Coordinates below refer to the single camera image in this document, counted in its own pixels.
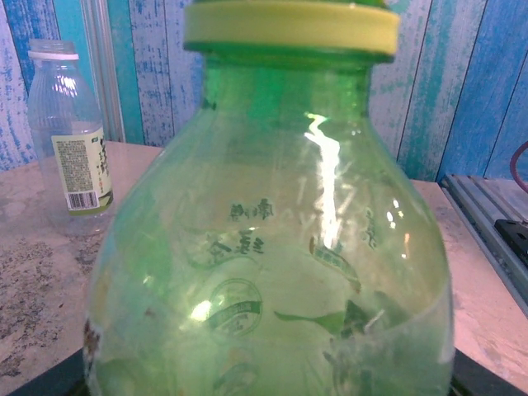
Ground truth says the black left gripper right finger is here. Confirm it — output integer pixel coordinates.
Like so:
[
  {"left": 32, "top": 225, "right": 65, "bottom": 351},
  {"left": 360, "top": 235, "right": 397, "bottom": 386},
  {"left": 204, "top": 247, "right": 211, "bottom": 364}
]
[{"left": 451, "top": 350, "right": 528, "bottom": 396}]

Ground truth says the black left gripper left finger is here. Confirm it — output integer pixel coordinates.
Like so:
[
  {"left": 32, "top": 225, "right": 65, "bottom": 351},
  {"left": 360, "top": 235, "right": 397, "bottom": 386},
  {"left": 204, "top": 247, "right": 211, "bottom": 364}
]
[{"left": 7, "top": 349, "right": 90, "bottom": 396}]

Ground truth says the clear bottle with green label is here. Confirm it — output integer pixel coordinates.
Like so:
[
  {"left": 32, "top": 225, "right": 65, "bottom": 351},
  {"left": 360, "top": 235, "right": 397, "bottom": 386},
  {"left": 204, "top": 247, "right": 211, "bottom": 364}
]
[{"left": 26, "top": 39, "right": 116, "bottom": 237}]

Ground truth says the green tea plastic bottle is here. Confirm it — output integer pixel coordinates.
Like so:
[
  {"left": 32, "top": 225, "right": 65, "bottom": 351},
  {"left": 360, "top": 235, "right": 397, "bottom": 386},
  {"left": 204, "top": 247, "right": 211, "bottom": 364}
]
[{"left": 84, "top": 43, "right": 455, "bottom": 396}]

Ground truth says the yellow-green bottle cap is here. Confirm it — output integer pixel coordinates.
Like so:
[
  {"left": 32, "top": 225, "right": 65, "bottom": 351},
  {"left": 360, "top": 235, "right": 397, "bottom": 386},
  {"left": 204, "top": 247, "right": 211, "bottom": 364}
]
[{"left": 183, "top": 0, "right": 401, "bottom": 65}]

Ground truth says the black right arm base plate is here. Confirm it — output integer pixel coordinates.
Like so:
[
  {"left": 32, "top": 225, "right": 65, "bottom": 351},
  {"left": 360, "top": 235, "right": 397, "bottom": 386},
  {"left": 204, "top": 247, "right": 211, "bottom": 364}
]
[{"left": 493, "top": 218, "right": 528, "bottom": 269}]

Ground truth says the aluminium mounting rail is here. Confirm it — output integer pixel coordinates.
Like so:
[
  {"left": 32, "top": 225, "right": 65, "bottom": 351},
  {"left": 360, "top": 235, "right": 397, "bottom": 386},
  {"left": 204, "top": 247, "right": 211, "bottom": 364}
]
[{"left": 439, "top": 172, "right": 528, "bottom": 318}]

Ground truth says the aluminium frame post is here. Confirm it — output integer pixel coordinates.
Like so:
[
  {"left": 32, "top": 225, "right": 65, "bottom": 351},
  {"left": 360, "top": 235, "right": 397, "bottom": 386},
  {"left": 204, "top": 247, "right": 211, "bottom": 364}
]
[{"left": 80, "top": 0, "right": 125, "bottom": 144}]

